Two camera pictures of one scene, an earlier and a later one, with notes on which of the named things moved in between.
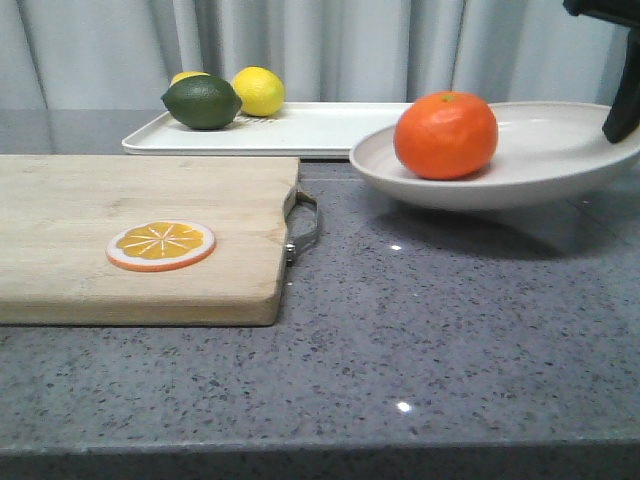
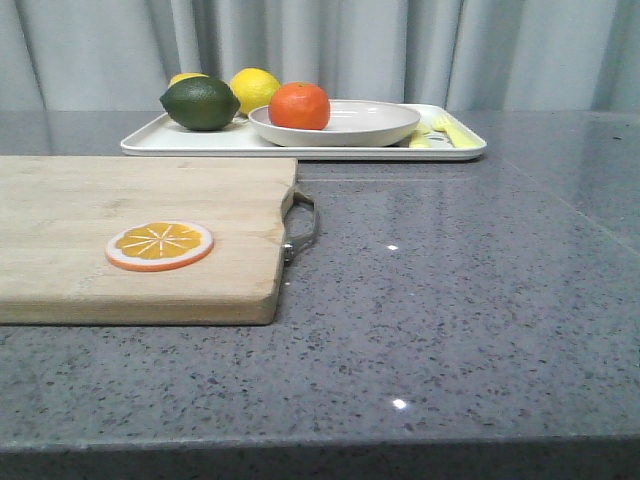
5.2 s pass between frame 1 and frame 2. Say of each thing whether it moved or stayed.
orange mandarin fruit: moved
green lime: stayed
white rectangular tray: moved
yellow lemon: stayed
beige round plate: moved
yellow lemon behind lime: stayed
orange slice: stayed
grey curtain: stayed
